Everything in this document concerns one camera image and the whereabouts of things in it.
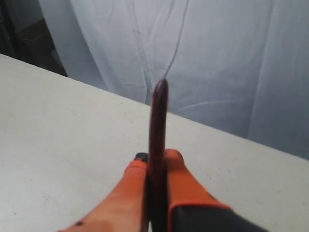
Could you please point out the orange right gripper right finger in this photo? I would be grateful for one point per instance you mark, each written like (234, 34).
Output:
(192, 208)

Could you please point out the white backdrop curtain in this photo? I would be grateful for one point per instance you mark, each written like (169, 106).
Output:
(240, 66)

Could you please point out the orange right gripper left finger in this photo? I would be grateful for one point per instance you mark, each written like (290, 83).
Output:
(125, 207)

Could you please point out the dark brown wooden spoon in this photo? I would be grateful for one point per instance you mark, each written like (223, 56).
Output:
(156, 168)

